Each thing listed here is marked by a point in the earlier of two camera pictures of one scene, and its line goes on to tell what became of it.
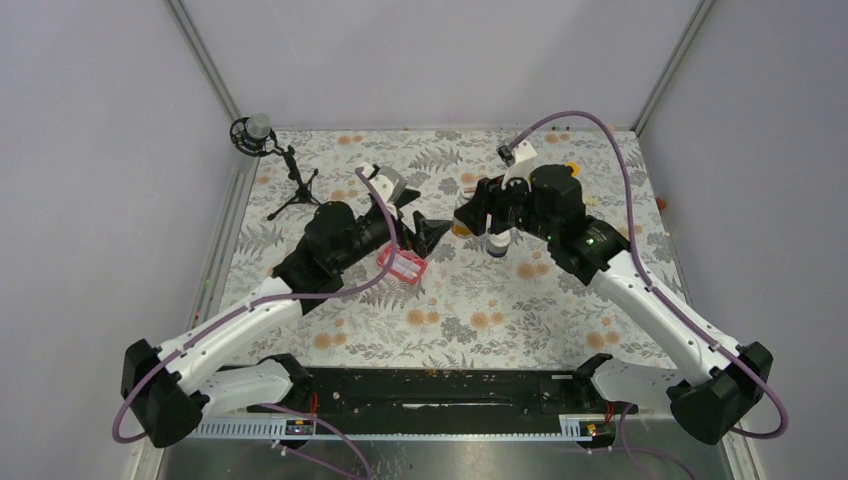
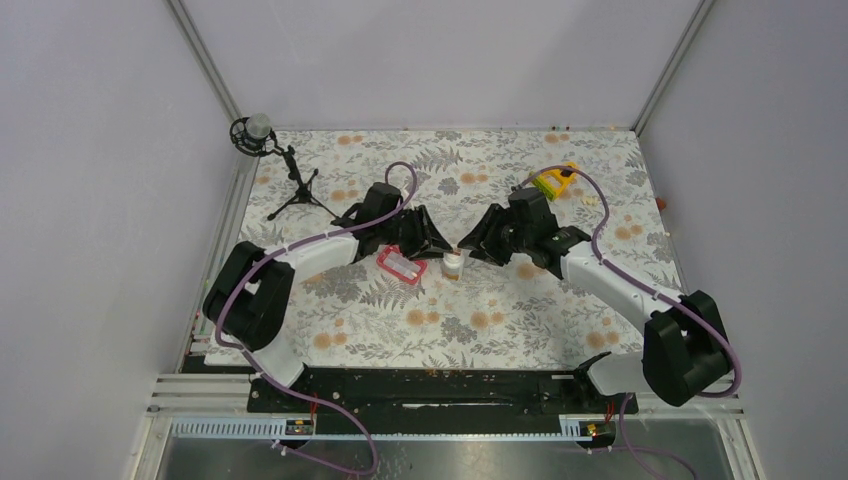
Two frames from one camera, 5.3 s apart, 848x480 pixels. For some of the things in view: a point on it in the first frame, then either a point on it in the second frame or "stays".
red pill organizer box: [403, 265] stays
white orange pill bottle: [468, 185] -> [453, 265]
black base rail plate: [429, 393] stays
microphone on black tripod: [254, 136] stays
